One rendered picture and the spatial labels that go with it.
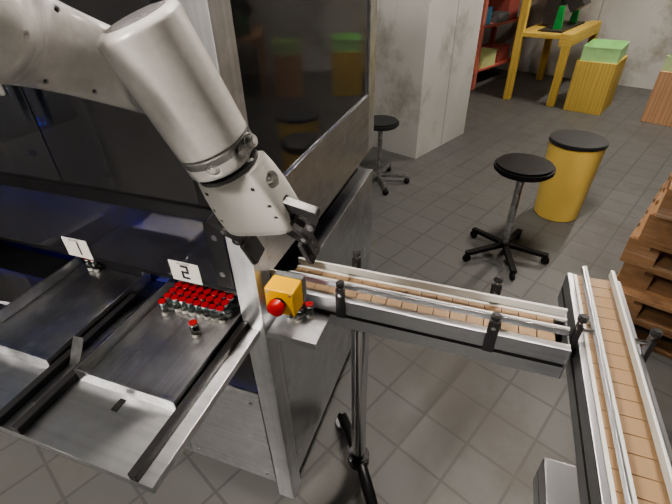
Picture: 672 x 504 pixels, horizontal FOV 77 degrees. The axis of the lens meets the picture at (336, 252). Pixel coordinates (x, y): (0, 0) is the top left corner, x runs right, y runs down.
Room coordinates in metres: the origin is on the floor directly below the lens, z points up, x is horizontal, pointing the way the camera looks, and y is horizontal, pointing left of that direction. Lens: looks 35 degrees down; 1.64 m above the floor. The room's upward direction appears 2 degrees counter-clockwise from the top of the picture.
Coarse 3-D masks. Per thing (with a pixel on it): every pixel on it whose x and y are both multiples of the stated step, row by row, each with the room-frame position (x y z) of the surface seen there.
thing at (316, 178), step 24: (360, 120) 1.49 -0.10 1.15; (336, 144) 1.25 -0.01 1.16; (360, 144) 1.50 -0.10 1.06; (312, 168) 1.07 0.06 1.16; (336, 168) 1.25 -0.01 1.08; (48, 192) 0.93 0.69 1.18; (72, 192) 0.90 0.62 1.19; (96, 192) 0.87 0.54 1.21; (120, 192) 0.86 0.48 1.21; (312, 192) 1.06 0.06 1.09; (336, 192) 1.24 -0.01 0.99; (192, 216) 0.78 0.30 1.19; (288, 240) 0.90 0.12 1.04; (120, 264) 0.87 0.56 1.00; (216, 288) 0.77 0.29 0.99
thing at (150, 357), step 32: (160, 288) 0.87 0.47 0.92; (128, 320) 0.75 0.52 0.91; (160, 320) 0.78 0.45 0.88; (96, 352) 0.66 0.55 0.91; (128, 352) 0.68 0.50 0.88; (160, 352) 0.67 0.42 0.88; (192, 352) 0.67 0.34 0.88; (96, 384) 0.59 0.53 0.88; (128, 384) 0.59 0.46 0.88; (160, 384) 0.58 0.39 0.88; (192, 384) 0.57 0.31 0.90
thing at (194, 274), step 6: (174, 264) 0.81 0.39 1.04; (180, 264) 0.80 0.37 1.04; (186, 264) 0.80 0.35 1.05; (192, 264) 0.79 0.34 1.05; (174, 270) 0.81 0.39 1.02; (180, 270) 0.80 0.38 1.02; (192, 270) 0.79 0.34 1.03; (198, 270) 0.79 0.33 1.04; (174, 276) 0.81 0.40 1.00; (180, 276) 0.81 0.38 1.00; (186, 276) 0.80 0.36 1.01; (192, 276) 0.79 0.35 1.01; (198, 276) 0.79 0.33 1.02; (192, 282) 0.80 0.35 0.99; (198, 282) 0.79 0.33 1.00
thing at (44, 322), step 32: (32, 288) 0.89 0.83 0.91; (64, 288) 0.92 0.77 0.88; (96, 288) 0.92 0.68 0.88; (128, 288) 0.87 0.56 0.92; (0, 320) 0.79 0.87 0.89; (32, 320) 0.80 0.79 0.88; (64, 320) 0.79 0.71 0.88; (96, 320) 0.76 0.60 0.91; (0, 352) 0.69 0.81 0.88; (32, 352) 0.69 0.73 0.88; (64, 352) 0.67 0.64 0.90
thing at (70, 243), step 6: (66, 240) 0.93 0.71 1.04; (72, 240) 0.92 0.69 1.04; (78, 240) 0.91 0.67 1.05; (66, 246) 0.93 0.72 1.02; (72, 246) 0.92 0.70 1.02; (84, 246) 0.91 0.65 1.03; (72, 252) 0.93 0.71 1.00; (78, 252) 0.92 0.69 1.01; (84, 252) 0.91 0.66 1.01; (90, 252) 0.91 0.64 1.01; (90, 258) 0.91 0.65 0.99
